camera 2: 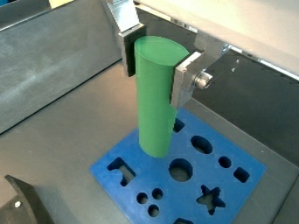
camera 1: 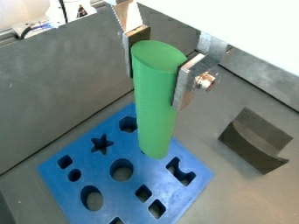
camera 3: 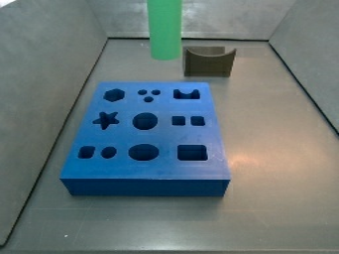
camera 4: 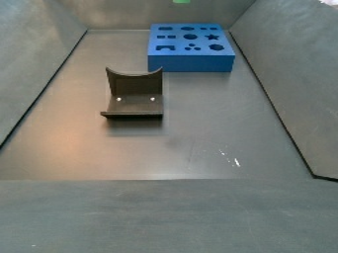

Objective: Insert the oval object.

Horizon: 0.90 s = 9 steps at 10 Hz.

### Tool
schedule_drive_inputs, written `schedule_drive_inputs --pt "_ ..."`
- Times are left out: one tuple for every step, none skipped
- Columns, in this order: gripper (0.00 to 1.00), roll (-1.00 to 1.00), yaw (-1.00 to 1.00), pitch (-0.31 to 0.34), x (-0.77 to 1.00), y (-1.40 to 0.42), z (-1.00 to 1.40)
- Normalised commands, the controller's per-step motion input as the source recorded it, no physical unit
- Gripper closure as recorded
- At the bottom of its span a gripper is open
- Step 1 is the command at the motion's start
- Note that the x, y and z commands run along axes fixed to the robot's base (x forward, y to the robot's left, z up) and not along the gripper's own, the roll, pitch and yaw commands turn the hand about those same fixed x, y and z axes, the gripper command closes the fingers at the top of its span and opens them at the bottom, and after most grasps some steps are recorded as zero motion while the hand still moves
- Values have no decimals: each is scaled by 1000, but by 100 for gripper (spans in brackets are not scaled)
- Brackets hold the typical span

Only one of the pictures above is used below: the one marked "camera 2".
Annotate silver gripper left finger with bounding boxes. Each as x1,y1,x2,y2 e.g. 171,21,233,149
102,0,146,77

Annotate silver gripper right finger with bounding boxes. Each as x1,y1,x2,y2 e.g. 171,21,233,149
170,31,230,109

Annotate green oval cylinder peg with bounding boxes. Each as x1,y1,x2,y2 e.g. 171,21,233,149
135,36,190,158

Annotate blue shape sorting board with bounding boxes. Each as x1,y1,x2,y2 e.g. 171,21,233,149
90,109,267,224

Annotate black curved bracket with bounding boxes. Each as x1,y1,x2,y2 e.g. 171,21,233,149
0,175,55,224

